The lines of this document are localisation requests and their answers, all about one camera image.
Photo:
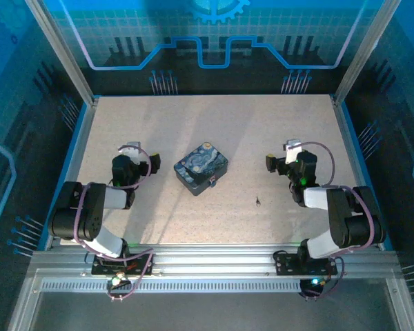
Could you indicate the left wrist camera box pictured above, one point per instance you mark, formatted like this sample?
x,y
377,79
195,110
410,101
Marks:
x,y
134,147

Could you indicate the right aluminium frame post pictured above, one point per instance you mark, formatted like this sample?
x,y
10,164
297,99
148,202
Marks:
x,y
365,51

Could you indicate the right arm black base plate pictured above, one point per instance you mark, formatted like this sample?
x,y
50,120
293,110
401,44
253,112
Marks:
x,y
286,263

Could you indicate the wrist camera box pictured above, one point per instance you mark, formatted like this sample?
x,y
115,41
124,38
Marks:
x,y
134,147
292,151

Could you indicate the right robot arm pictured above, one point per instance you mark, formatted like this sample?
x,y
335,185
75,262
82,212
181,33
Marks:
x,y
352,217

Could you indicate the left aluminium frame post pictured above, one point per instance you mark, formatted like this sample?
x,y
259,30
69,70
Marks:
x,y
60,51

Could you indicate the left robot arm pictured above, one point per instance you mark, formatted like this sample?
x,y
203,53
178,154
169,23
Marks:
x,y
69,215

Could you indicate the right aluminium side rail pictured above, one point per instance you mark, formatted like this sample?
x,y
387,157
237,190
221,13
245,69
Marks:
x,y
346,138

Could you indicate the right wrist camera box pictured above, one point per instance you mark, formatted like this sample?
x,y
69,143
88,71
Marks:
x,y
292,151

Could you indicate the left aluminium side rail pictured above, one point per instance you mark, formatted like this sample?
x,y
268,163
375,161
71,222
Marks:
x,y
79,158

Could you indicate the aluminium side rail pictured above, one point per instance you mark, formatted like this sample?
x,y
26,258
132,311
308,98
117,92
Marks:
x,y
79,158
346,138

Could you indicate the small metal key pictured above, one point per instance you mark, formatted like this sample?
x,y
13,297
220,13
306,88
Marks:
x,y
258,201

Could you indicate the aluminium mounting rail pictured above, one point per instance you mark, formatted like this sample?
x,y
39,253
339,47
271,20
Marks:
x,y
210,258

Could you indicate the aluminium frame post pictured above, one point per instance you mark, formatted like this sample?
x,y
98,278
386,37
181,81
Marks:
x,y
60,51
365,51

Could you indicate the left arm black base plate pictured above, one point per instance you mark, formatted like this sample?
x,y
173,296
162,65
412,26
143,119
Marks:
x,y
141,267

